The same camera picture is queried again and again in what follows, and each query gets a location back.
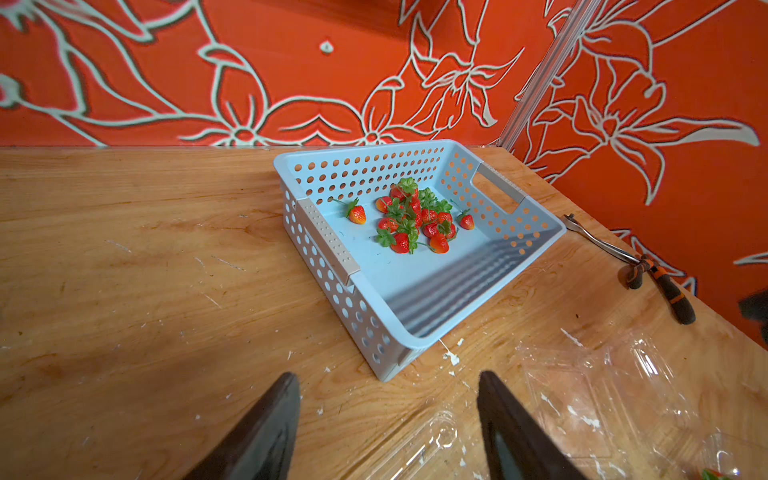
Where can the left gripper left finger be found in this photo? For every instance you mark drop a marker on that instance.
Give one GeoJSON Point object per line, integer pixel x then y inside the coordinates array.
{"type": "Point", "coordinates": [261, 444]}

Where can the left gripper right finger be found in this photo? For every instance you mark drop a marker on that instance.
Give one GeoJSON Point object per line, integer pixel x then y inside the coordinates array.
{"type": "Point", "coordinates": [516, 446]}

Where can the clear clamshell container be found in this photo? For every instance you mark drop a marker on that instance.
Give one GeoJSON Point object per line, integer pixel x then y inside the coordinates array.
{"type": "Point", "coordinates": [433, 445]}
{"type": "Point", "coordinates": [618, 413]}

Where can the pile of strawberries in basket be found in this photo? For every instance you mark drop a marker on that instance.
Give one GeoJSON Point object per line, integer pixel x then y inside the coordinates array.
{"type": "Point", "coordinates": [413, 216]}

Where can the blue perforated plastic basket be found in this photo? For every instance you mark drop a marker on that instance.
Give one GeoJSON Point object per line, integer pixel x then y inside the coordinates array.
{"type": "Point", "coordinates": [396, 306]}

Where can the lone strawberry in basket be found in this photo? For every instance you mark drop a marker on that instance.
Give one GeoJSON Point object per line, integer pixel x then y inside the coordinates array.
{"type": "Point", "coordinates": [355, 212]}

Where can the orange handled pliers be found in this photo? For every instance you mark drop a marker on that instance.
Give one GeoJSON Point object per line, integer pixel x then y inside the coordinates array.
{"type": "Point", "coordinates": [638, 268]}

